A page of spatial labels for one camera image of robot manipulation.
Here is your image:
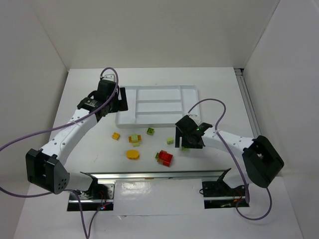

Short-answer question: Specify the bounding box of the pale green small lego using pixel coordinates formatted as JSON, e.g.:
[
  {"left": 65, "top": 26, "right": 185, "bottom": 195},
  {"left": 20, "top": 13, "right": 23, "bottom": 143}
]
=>
[{"left": 166, "top": 137, "right": 174, "bottom": 145}]

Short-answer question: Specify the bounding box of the red and green lego stack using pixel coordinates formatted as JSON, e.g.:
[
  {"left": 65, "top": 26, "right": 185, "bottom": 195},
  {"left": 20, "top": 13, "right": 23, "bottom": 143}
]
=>
[{"left": 155, "top": 150, "right": 173, "bottom": 167}]

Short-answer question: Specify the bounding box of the dark green lego brick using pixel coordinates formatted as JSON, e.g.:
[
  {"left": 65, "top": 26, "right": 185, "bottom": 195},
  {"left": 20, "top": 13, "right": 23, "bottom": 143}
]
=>
[{"left": 147, "top": 127, "right": 155, "bottom": 135}]

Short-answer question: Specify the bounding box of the small yellow lego brick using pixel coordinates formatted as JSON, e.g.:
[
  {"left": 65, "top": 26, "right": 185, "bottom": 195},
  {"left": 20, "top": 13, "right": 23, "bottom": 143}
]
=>
[{"left": 112, "top": 132, "right": 120, "bottom": 140}]

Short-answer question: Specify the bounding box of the yellow oval lego piece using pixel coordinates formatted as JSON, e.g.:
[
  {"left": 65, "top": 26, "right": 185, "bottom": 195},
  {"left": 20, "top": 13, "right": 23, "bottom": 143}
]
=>
[{"left": 126, "top": 150, "right": 140, "bottom": 160}]

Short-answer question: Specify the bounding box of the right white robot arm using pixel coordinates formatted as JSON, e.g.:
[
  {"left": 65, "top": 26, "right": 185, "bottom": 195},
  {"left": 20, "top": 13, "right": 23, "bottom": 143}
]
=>
[{"left": 175, "top": 116, "right": 284, "bottom": 188}]

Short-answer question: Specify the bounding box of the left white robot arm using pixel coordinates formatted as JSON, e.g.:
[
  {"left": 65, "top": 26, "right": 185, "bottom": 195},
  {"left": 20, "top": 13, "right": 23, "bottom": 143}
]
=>
[{"left": 26, "top": 80, "right": 128, "bottom": 194}]

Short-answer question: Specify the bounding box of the white compartment tray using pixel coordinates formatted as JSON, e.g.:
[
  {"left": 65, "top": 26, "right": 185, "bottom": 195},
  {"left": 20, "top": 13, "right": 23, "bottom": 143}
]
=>
[{"left": 115, "top": 85, "right": 199, "bottom": 128}]

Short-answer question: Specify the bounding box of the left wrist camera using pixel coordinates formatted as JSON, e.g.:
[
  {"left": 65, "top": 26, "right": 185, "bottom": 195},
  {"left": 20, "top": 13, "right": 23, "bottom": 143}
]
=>
[{"left": 101, "top": 74, "right": 116, "bottom": 82}]

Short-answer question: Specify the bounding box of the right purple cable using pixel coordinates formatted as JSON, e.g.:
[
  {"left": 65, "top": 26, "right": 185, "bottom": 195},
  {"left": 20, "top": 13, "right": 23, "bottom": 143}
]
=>
[{"left": 186, "top": 99, "right": 272, "bottom": 221}]

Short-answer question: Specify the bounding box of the purple cable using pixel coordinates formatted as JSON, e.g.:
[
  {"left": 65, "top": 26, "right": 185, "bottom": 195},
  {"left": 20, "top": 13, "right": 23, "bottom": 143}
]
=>
[
  {"left": 186, "top": 99, "right": 272, "bottom": 221},
  {"left": 0, "top": 67, "right": 119, "bottom": 239}
]

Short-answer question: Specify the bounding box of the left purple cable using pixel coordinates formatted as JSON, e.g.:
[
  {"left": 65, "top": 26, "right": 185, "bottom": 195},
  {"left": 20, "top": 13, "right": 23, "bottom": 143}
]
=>
[{"left": 0, "top": 67, "right": 119, "bottom": 239}]

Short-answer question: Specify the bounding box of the aluminium rail right side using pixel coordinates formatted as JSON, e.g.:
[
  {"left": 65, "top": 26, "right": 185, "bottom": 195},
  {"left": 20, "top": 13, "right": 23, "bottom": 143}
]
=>
[{"left": 234, "top": 68, "right": 261, "bottom": 137}]

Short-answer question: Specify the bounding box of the aluminium rail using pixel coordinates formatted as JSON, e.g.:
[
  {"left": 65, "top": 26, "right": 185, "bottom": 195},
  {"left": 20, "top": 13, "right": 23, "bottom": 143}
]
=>
[
  {"left": 83, "top": 168, "right": 231, "bottom": 182},
  {"left": 234, "top": 68, "right": 261, "bottom": 137}
]

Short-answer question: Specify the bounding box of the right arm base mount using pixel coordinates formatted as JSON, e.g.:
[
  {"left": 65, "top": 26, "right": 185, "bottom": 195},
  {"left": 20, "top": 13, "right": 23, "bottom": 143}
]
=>
[{"left": 199, "top": 181, "right": 249, "bottom": 209}]

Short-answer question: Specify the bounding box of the aluminium rail front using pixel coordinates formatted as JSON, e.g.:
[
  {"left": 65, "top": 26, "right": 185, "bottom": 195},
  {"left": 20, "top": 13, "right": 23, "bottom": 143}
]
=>
[{"left": 83, "top": 168, "right": 231, "bottom": 182}]

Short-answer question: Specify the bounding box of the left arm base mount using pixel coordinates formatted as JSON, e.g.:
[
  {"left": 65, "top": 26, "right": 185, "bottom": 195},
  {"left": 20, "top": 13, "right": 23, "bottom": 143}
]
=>
[{"left": 77, "top": 181, "right": 115, "bottom": 212}]

